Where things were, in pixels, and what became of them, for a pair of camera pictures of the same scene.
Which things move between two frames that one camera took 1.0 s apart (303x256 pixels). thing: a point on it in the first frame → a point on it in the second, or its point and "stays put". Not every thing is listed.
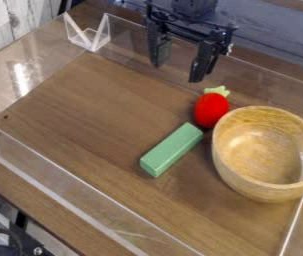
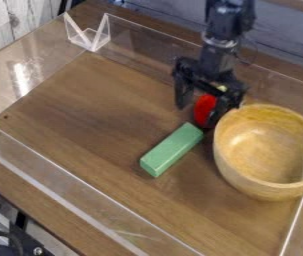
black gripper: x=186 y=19 → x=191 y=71
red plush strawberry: x=211 y=107 stays put
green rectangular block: x=161 y=159 stays put
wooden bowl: x=266 y=153 stays put
